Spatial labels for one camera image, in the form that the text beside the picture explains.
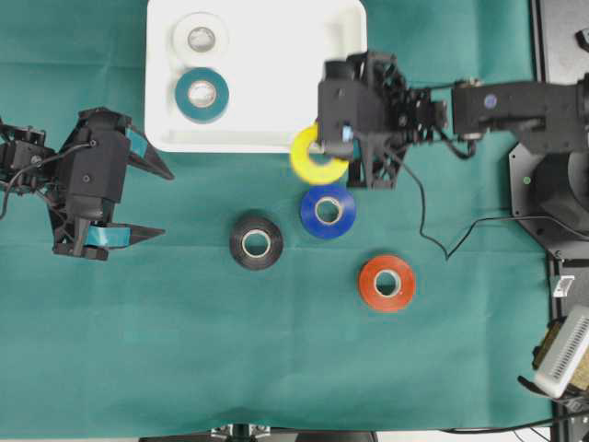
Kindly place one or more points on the red tape roll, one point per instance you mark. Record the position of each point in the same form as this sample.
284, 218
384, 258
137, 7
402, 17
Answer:
386, 283

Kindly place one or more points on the teal tape roll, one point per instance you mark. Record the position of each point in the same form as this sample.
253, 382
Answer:
202, 95

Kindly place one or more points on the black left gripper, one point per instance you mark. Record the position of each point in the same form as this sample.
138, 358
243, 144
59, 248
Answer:
88, 184

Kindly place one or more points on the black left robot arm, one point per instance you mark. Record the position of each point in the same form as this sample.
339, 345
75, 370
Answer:
28, 165

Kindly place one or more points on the blue tape roll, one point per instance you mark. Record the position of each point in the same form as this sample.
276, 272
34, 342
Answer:
327, 211

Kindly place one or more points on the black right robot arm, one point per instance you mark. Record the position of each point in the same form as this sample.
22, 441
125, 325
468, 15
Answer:
546, 118

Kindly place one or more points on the white tape roll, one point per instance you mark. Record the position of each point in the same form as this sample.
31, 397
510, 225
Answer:
200, 39

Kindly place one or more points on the white perforated box device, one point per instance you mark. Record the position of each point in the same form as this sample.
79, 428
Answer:
565, 354

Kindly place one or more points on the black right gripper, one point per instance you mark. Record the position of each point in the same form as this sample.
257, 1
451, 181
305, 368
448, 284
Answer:
369, 115

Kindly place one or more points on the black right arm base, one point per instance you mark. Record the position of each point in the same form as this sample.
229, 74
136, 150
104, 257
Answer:
549, 196

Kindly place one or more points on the white plastic tray case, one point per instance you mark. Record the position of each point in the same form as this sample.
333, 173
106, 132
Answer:
272, 67

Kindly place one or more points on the green table cloth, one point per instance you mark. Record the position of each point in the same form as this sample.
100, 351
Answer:
172, 335

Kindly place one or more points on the black tape roll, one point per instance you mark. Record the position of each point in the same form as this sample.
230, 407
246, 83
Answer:
255, 241

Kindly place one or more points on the yellow tape roll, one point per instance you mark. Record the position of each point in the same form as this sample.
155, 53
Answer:
308, 169

